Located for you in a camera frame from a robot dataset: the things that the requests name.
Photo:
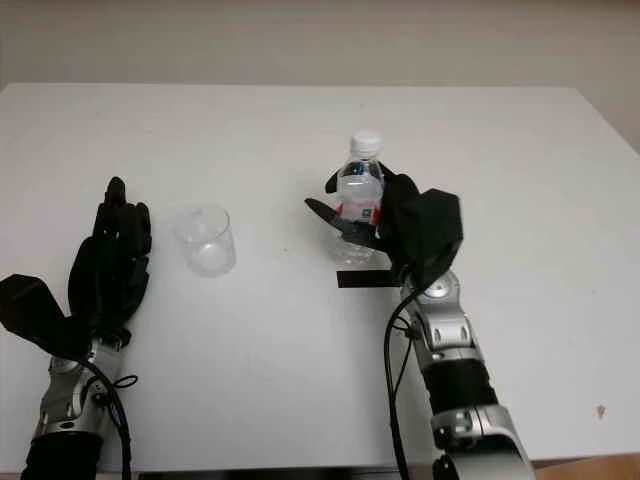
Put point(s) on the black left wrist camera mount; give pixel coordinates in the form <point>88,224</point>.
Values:
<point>35,312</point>

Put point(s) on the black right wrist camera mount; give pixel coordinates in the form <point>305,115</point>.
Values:
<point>437,230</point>

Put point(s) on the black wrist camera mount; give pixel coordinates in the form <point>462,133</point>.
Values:
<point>35,312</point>
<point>437,230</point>

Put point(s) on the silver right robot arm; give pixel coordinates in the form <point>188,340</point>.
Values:
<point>457,365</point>

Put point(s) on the clear plastic water bottle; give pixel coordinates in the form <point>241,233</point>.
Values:
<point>357,192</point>

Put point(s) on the dark robot body edge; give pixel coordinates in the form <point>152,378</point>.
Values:
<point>280,475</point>

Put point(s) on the clear plastic cup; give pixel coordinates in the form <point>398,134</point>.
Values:
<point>207,245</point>

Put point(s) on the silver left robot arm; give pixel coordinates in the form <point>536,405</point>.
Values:
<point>65,400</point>

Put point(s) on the black tape strip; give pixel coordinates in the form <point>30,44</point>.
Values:
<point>365,279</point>

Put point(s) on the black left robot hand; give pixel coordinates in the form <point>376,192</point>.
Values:
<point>107,275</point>

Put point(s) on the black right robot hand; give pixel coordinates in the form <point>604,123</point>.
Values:
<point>397,210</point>

